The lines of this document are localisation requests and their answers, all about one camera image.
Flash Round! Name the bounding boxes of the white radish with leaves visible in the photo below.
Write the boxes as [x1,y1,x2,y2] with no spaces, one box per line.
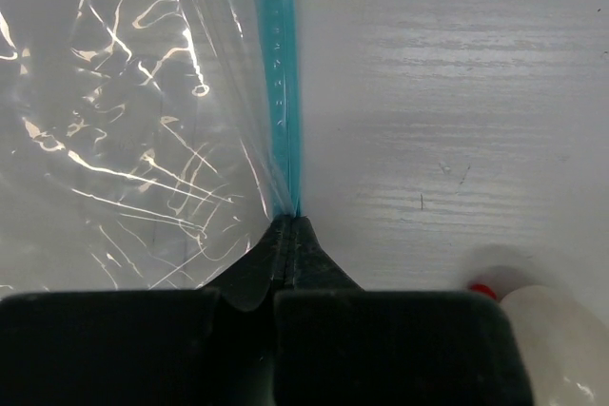
[501,285,608,406]

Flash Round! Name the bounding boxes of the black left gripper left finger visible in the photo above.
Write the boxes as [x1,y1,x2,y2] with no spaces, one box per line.
[1,217,291,405]

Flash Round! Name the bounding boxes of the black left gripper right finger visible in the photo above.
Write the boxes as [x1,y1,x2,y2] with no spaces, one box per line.
[273,218,534,405]

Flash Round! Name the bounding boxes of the red chili pepper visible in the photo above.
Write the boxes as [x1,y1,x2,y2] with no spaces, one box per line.
[468,282,498,300]

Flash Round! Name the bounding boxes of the clear zip top bag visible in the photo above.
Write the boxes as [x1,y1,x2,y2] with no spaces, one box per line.
[1,0,300,296]

